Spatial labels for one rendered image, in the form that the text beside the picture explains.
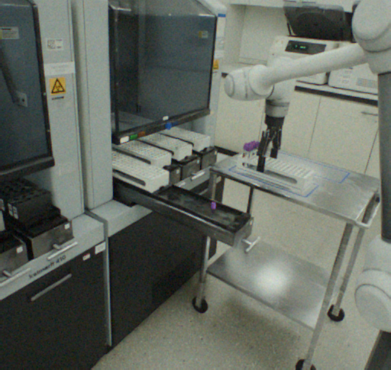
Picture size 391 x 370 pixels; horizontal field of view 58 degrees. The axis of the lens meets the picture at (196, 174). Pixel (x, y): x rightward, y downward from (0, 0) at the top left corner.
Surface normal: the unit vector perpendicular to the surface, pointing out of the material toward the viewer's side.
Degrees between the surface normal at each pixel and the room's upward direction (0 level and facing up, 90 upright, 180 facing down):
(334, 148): 90
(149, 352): 0
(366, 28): 80
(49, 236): 90
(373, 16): 84
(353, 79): 90
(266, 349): 0
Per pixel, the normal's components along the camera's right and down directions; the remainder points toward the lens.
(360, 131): -0.59, 0.30
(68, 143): 0.82, 0.29
